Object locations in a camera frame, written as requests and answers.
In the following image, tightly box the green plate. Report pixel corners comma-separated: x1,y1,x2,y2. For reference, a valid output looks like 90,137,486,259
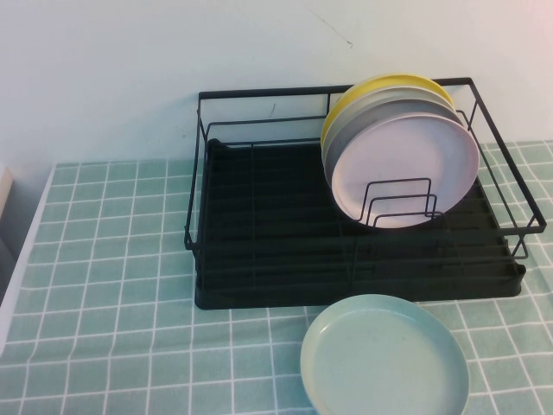
300,293,467,415

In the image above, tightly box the yellow plate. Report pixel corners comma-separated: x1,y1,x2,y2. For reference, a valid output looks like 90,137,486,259
320,73,455,150

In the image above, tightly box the pink plate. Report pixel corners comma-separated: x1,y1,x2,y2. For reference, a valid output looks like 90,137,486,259
330,112,481,230

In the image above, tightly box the grey plate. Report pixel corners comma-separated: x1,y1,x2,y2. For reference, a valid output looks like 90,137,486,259
323,98,466,182

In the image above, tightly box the off-white plate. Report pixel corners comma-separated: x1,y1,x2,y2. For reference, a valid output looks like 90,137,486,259
321,85,459,161

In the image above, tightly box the black plastic drip tray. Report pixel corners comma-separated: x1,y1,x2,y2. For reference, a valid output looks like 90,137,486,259
194,137,526,310

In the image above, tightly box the green checked tablecloth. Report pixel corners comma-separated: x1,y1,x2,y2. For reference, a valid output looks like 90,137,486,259
0,140,553,415

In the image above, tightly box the white table edge board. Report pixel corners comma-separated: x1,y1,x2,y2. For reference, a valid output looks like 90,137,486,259
0,163,57,351

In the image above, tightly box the black wire dish rack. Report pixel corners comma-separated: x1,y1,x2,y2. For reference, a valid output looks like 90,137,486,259
183,77,544,282

